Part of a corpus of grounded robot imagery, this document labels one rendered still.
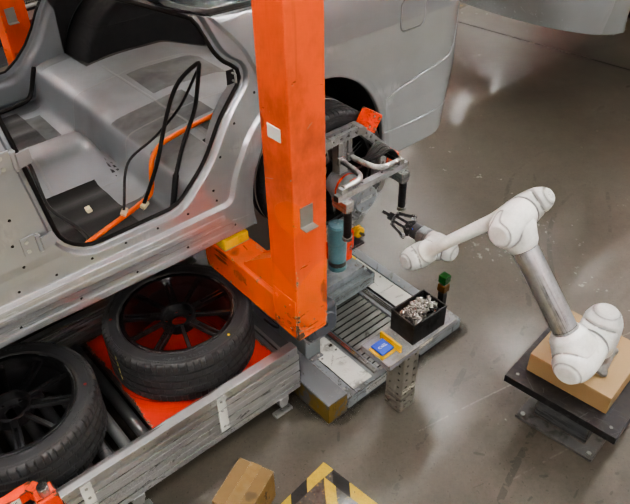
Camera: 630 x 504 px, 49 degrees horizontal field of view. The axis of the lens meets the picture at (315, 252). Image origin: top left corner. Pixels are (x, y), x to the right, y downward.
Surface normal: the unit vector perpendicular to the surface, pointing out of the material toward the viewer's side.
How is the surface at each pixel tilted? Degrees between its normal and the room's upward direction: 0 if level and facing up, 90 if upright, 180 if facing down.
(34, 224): 90
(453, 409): 0
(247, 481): 0
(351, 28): 90
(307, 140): 90
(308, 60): 90
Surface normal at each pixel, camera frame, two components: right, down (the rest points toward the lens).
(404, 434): -0.02, -0.77
